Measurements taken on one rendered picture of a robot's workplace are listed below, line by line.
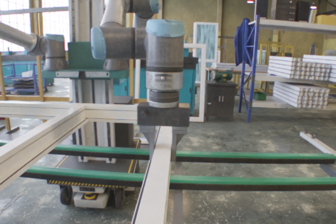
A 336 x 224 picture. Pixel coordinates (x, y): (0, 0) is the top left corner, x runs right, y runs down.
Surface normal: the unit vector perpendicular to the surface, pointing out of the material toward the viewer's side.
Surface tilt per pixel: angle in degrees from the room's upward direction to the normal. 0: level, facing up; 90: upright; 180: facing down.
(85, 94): 90
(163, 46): 90
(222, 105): 90
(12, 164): 90
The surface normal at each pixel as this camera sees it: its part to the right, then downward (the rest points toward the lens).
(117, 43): 0.17, 0.35
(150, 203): 0.02, -0.97
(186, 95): -0.05, 0.25
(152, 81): -0.62, 0.19
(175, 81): 0.54, 0.22
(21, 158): 1.00, 0.04
